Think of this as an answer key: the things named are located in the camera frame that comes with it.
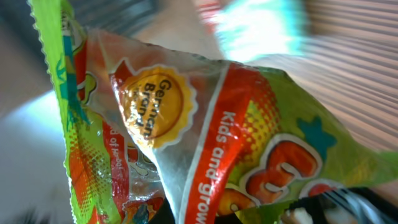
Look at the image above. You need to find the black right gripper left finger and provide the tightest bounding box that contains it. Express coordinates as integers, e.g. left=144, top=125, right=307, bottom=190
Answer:
left=149, top=199, right=175, bottom=224

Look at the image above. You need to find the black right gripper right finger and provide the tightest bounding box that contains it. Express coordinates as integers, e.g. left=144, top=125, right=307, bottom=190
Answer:
left=279, top=188, right=397, bottom=224

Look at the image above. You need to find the mint wet wipes pack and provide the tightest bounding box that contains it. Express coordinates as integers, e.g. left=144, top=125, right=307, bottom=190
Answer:
left=214, top=0, right=309, bottom=63

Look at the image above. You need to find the Haribo gummy bag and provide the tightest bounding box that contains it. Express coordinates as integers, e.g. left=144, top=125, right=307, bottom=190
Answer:
left=29, top=1, right=397, bottom=223

